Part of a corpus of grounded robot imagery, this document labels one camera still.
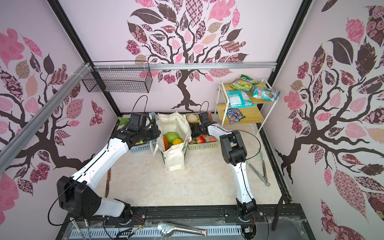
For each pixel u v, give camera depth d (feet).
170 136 3.11
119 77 3.11
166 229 2.14
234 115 3.17
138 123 2.00
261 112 3.28
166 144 2.48
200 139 3.27
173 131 3.30
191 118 3.44
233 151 2.01
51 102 2.14
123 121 3.36
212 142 3.27
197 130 3.20
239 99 2.55
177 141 3.02
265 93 2.53
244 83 2.81
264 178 2.80
